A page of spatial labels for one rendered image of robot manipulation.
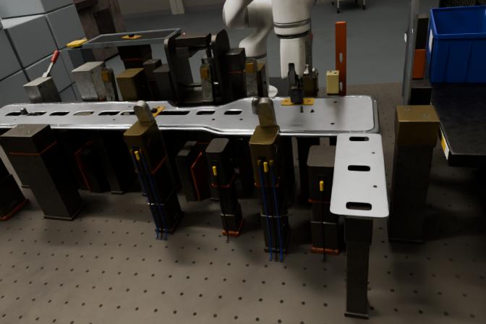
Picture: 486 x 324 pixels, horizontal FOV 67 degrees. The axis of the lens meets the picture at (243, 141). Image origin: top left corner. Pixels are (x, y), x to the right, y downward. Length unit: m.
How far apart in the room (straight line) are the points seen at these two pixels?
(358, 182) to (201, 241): 0.53
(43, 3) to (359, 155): 3.13
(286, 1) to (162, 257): 0.75
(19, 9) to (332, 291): 3.33
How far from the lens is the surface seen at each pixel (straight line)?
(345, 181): 0.76
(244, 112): 1.07
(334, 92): 1.12
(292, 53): 0.87
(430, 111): 0.90
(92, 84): 1.43
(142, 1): 9.59
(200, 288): 0.99
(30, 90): 1.65
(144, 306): 1.01
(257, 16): 1.54
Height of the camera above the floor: 1.46
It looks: 30 degrees down
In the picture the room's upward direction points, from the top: 9 degrees counter-clockwise
